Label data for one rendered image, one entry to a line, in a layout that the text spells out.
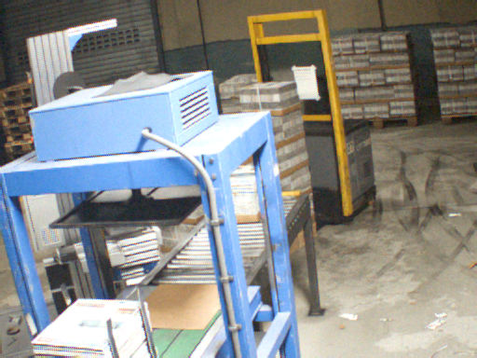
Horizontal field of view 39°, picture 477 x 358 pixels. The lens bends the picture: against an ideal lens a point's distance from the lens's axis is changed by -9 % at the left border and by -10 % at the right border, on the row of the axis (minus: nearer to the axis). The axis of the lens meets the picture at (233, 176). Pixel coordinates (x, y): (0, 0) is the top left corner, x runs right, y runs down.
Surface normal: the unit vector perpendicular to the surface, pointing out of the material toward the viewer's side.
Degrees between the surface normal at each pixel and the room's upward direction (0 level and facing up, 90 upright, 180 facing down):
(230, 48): 90
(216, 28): 90
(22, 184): 90
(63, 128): 90
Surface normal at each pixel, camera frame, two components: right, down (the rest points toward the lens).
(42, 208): 0.33, 0.18
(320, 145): -0.58, 0.28
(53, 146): -0.29, 0.28
